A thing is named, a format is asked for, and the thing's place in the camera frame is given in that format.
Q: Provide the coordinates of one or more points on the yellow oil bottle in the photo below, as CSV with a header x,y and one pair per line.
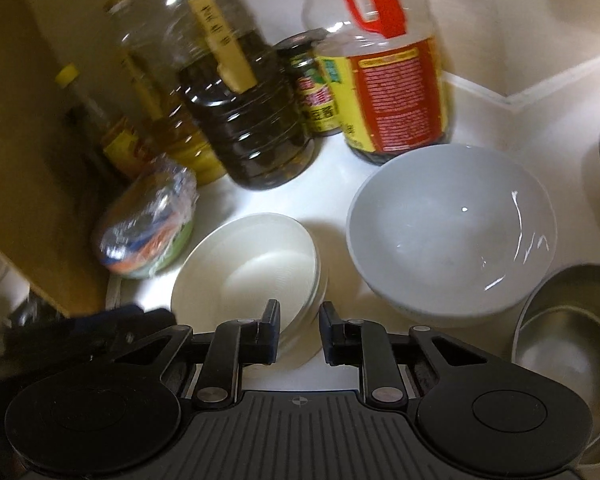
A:
x,y
155,110

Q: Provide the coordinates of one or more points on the cream plastic bowl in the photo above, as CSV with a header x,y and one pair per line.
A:
x,y
250,270

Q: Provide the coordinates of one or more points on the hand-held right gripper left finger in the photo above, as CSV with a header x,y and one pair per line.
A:
x,y
271,332

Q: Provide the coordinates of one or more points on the white ceramic bowl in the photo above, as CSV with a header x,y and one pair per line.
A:
x,y
450,240

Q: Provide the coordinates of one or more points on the dark oil bottle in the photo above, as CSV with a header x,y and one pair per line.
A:
x,y
240,125

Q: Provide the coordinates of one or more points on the plastic wrapped bowl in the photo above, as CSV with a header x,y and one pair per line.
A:
x,y
145,225

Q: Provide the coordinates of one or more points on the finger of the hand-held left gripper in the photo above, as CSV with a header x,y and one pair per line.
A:
x,y
130,317

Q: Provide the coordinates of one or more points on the small yellow capped bottle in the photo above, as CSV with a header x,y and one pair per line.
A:
x,y
117,145

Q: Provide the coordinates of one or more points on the round stainless steel container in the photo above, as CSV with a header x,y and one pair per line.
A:
x,y
570,360

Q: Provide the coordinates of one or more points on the small labelled glass jar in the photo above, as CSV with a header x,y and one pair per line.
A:
x,y
312,95

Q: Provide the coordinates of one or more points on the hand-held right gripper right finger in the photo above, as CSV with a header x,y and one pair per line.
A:
x,y
326,337

